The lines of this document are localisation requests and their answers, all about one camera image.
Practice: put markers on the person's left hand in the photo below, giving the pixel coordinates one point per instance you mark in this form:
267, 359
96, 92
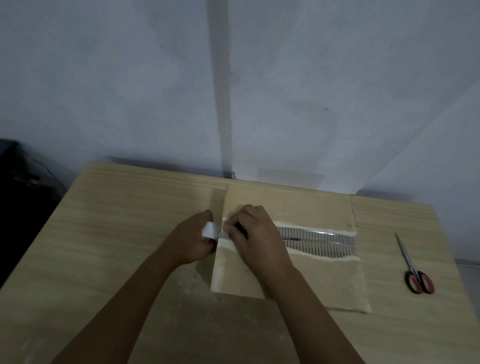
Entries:
185, 242

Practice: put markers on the person's right hand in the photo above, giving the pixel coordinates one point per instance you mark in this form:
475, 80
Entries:
260, 238

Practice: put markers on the person's left thumb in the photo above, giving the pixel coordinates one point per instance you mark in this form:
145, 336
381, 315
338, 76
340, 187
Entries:
202, 216

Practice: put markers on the person's right fingers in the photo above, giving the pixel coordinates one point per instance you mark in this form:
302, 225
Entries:
237, 225

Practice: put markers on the white tape roll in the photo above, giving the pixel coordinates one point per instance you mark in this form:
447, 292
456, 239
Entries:
209, 230

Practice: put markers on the beige torn paper sheet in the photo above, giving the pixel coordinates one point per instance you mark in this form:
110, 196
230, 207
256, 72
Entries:
322, 277

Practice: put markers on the person's left forearm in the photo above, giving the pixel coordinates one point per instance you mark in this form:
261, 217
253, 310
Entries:
123, 311

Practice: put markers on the person's right forearm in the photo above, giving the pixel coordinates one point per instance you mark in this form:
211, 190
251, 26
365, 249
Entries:
303, 318

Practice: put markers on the silver striped strip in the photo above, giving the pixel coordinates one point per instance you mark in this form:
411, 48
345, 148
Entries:
318, 243

